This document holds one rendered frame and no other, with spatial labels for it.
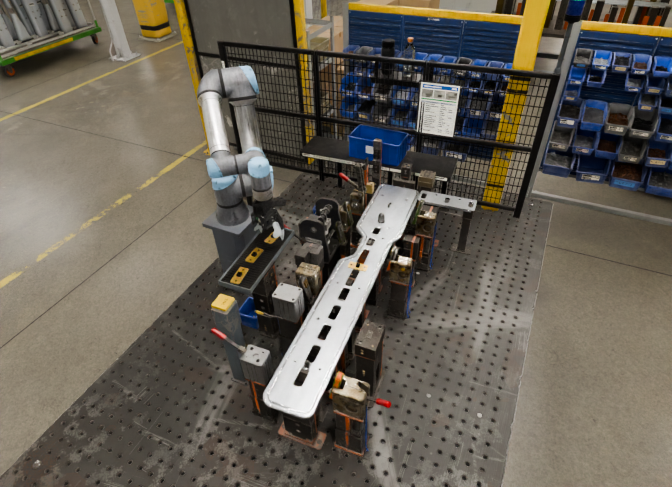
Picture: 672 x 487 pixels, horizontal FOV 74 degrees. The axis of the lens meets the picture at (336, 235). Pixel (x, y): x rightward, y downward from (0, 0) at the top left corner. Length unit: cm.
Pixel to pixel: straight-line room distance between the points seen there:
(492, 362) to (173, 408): 132
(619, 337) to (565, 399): 65
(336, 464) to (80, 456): 94
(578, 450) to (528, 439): 24
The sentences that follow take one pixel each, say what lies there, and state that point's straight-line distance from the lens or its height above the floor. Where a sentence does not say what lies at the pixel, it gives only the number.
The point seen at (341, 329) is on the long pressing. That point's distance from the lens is 171.
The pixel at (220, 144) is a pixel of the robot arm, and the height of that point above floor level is 154.
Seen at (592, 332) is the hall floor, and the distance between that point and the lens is 335.
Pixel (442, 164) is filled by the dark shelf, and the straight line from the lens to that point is 262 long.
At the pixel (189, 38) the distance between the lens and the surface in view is 460.
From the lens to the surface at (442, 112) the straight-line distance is 259.
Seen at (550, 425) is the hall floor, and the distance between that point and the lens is 284.
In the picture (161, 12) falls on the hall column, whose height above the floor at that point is 42.
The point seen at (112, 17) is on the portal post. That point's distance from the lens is 845.
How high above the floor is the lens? 234
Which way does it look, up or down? 39 degrees down
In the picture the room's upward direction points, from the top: 2 degrees counter-clockwise
